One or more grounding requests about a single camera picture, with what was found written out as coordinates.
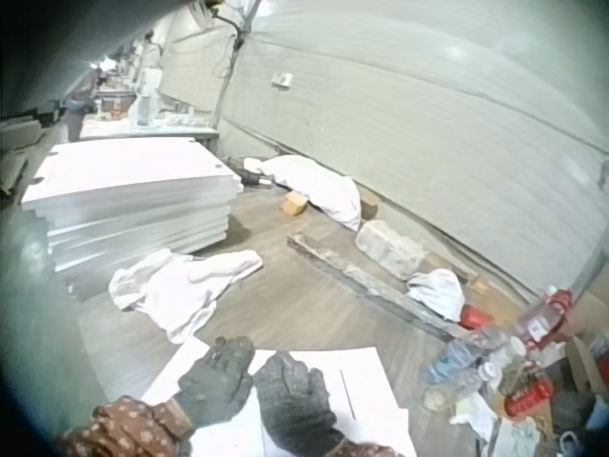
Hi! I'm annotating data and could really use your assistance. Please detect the person's right hand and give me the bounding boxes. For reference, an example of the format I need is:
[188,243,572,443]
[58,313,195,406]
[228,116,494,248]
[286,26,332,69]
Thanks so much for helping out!
[252,354,346,451]

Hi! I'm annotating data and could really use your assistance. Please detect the person's left hand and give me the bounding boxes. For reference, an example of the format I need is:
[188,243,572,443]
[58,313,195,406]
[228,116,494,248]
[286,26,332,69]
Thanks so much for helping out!
[174,335,256,426]

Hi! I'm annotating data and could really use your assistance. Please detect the thin metal rod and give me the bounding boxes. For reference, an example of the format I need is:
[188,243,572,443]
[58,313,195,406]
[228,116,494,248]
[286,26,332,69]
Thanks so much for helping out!
[338,368,358,422]

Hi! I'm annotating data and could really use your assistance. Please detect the white flat sheet panel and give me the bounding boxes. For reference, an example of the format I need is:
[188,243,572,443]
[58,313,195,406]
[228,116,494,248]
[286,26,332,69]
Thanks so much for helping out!
[141,335,419,457]

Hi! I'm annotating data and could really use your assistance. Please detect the large white crumpled cloth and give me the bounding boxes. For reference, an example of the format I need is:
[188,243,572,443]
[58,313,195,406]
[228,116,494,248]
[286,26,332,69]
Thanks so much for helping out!
[108,248,265,346]

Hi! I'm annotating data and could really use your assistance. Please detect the long dirty metal bar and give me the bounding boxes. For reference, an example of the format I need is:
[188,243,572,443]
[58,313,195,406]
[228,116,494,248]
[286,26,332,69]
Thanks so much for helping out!
[285,231,471,344]

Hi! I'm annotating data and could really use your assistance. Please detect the tan wooden block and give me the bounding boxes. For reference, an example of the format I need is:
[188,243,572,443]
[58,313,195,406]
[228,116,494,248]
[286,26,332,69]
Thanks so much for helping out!
[279,190,308,217]

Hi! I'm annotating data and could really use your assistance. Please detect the grey stone block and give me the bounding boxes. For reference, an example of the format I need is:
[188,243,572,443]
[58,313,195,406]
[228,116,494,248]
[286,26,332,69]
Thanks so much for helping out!
[355,219,428,282]

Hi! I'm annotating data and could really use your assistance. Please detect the clear bottle with blue label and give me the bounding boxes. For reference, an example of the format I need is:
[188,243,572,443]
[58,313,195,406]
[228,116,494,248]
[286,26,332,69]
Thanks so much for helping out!
[422,331,497,387]

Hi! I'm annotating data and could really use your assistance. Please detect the small white crumpled cloth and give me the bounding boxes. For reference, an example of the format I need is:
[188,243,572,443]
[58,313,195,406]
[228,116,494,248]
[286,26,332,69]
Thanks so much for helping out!
[405,268,466,322]

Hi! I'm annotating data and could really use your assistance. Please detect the black hand tool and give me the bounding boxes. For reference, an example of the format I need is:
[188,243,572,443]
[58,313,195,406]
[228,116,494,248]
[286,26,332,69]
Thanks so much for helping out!
[226,156,276,189]

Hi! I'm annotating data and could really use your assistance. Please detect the brown wooden block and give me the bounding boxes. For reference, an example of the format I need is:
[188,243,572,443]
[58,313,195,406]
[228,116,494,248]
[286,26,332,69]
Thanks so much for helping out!
[359,193,381,221]

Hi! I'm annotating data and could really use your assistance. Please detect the white filled sack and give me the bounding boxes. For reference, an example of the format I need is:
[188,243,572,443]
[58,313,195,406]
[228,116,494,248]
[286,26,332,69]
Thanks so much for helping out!
[242,154,363,233]

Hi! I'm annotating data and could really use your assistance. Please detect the stack of white panels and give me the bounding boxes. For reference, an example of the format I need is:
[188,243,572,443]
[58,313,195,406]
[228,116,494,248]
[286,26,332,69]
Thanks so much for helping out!
[20,136,246,288]

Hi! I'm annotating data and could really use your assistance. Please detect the red small container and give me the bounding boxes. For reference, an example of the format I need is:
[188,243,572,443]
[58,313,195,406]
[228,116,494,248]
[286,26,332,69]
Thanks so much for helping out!
[458,304,492,330]

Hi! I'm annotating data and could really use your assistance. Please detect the white rags heap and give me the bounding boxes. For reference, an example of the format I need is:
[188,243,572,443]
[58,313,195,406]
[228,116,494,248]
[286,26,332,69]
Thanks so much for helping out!
[449,397,548,457]

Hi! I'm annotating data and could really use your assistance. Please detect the red ribbed object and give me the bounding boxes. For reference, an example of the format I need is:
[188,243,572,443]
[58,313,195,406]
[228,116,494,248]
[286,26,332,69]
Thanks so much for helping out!
[502,375,557,418]

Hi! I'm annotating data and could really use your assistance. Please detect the cluttered white work table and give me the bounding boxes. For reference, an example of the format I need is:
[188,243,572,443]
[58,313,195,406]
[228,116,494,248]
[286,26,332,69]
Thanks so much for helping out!
[78,66,221,142]

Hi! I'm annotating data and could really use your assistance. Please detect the clear bottle with red cap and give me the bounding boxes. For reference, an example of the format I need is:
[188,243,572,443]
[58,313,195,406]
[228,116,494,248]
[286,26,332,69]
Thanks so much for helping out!
[515,285,573,352]

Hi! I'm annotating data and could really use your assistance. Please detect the cardboard box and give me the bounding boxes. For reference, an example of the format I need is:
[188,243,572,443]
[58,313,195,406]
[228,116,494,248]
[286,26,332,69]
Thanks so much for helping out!
[564,332,609,397]

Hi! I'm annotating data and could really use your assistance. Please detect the pile of beige boards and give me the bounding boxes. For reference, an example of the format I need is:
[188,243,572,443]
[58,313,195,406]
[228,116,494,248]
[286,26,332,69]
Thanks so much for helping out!
[0,117,49,194]

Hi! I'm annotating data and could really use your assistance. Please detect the hanging black cables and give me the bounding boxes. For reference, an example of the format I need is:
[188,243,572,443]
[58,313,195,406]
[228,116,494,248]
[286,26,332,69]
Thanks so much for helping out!
[207,3,259,126]

